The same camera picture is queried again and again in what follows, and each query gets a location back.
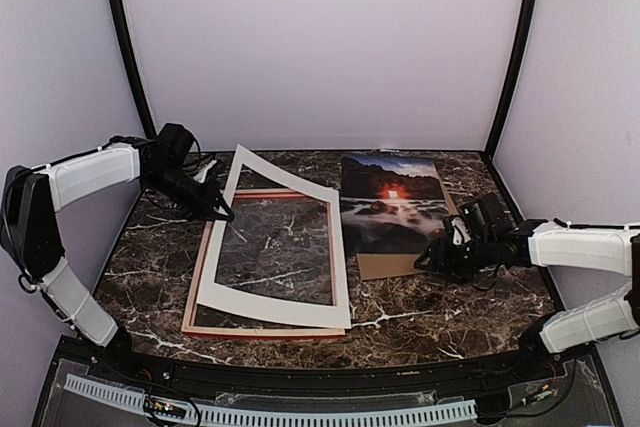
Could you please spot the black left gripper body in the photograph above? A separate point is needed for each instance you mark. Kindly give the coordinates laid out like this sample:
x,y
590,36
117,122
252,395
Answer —
x,y
178,189

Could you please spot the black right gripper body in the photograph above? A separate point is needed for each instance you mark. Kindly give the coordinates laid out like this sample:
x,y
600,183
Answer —
x,y
462,264

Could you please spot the clear acrylic sheet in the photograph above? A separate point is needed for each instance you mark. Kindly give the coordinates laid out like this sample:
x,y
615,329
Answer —
x,y
278,248

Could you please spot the wooden red-edged picture frame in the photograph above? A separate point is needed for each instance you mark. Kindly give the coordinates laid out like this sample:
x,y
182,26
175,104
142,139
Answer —
x,y
202,321

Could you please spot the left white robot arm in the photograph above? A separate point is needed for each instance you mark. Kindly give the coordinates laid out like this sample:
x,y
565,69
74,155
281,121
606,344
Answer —
x,y
33,197

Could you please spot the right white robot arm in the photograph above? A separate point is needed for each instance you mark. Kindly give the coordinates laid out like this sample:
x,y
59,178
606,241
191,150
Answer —
x,y
482,235

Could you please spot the sunset seascape photo print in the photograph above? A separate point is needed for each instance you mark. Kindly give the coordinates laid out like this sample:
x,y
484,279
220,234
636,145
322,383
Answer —
x,y
366,177

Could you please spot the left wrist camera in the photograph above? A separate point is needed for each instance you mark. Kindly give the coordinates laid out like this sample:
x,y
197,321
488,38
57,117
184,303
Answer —
x,y
208,172

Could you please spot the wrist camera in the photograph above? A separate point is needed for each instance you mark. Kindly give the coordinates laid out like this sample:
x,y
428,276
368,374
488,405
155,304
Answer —
x,y
457,232
208,172

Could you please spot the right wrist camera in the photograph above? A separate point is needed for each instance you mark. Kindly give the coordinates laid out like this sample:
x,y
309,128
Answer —
x,y
457,232

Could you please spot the brown frame backing board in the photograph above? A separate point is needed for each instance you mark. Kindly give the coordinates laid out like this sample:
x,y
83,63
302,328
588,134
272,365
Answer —
x,y
390,267

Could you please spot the black front rail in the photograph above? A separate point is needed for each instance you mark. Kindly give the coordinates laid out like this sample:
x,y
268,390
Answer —
x,y
485,376

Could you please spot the white slotted cable duct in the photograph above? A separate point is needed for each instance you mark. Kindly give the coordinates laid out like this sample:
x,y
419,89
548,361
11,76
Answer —
x,y
194,413

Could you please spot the left black corner post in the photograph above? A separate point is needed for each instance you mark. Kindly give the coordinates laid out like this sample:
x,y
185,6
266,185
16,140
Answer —
x,y
126,48

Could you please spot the black corner post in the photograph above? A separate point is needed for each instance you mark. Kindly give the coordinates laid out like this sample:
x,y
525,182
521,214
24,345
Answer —
x,y
516,58
126,48

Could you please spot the right black corner post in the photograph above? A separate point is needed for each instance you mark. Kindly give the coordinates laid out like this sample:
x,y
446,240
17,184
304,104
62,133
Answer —
x,y
516,58

